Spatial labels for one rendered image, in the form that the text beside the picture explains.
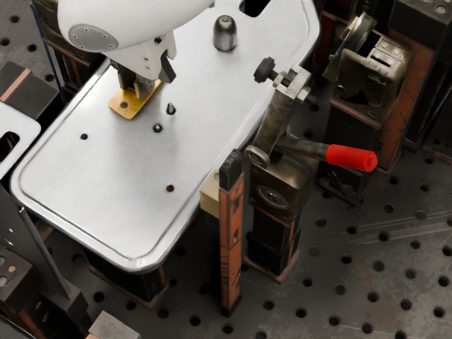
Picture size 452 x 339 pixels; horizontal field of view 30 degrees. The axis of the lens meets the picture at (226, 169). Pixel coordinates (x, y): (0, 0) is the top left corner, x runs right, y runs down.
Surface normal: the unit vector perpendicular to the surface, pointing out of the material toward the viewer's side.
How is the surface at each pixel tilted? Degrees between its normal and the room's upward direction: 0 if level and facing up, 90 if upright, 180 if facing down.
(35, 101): 0
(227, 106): 0
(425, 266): 0
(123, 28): 87
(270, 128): 90
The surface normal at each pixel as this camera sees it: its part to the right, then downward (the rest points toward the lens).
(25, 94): 0.00, -0.44
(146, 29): 0.07, 0.92
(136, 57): -0.46, 0.81
